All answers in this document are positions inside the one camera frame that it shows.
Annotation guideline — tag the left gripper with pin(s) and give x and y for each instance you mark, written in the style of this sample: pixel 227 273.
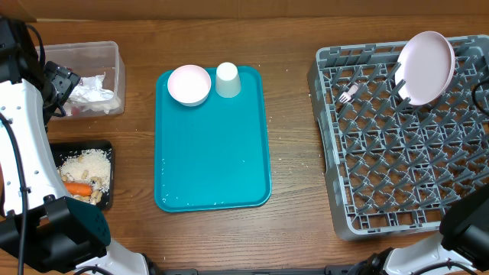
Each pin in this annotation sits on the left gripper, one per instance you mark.
pixel 63 79

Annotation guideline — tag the large white tissue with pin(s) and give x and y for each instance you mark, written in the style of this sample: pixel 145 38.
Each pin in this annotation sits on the large white tissue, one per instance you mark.
pixel 91 90

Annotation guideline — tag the small white tissue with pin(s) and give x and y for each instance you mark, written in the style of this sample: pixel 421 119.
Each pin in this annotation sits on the small white tissue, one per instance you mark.
pixel 92 104

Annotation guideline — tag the rice and peanut pile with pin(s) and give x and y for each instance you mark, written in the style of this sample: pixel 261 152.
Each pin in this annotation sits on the rice and peanut pile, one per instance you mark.
pixel 90 166

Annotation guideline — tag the orange carrot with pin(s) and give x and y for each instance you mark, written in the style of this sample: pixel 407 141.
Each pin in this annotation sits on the orange carrot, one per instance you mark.
pixel 80 189

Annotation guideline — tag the pink bowl with peanuts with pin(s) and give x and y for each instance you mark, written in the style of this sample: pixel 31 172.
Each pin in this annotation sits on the pink bowl with peanuts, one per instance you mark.
pixel 189 85

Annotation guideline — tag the white paper cup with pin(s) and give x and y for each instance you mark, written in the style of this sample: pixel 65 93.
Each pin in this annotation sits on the white paper cup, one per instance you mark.
pixel 227 80

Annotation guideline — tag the white plastic fork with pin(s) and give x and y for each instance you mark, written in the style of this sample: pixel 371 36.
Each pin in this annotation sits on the white plastic fork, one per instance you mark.
pixel 347 96

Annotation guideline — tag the white round plate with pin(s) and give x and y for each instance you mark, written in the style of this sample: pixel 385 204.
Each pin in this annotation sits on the white round plate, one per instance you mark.
pixel 427 65

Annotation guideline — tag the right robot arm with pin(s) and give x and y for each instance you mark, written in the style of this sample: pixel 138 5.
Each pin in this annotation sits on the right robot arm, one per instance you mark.
pixel 461 244

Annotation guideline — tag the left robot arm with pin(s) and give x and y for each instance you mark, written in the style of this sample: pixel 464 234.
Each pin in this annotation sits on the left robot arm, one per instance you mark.
pixel 45 228

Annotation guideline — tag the grey dishwasher rack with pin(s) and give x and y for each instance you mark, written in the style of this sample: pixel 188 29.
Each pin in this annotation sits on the grey dishwasher rack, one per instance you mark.
pixel 391 167

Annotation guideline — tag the clear plastic bin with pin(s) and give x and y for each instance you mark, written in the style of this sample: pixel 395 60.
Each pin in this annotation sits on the clear plastic bin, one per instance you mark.
pixel 91 59

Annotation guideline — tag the black plastic tray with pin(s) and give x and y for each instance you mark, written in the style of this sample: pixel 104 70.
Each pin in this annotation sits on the black plastic tray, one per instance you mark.
pixel 62 149

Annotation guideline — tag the teal serving tray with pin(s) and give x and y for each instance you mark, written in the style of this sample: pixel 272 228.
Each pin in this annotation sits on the teal serving tray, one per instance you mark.
pixel 214 155

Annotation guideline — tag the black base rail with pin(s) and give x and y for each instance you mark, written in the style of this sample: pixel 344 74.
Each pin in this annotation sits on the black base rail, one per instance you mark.
pixel 328 270

